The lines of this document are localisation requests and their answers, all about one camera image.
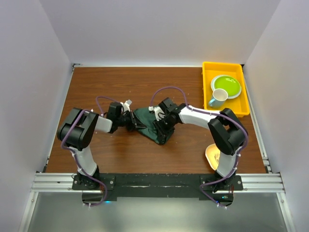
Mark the yellow plastic bin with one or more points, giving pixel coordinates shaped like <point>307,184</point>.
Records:
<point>239,105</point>

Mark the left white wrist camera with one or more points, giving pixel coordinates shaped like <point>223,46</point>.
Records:
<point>126,106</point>

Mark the dark green cloth napkin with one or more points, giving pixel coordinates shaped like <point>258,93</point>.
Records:
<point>147,119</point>

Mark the green plate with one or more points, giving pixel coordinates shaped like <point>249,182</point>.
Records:
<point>230,84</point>

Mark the white blue mug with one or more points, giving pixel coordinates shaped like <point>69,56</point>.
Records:
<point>219,96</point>

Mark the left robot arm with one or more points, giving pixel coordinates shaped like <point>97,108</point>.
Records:
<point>77,131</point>

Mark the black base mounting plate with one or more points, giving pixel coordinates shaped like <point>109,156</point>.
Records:
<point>170,186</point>

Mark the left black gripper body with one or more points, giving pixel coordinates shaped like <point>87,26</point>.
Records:
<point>126,121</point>

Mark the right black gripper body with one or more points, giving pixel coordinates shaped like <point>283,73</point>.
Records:
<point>164,123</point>

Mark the cream square bowl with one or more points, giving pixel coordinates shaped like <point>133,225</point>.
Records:
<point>212,154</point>

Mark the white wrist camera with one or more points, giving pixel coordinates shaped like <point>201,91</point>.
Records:
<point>157,111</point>
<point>126,106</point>

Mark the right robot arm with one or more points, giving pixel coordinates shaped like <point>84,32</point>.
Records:
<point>228,133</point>

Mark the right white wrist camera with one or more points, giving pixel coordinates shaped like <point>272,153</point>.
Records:
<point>157,111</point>

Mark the aluminium frame rail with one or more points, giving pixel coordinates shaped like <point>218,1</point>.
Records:
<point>56,206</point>

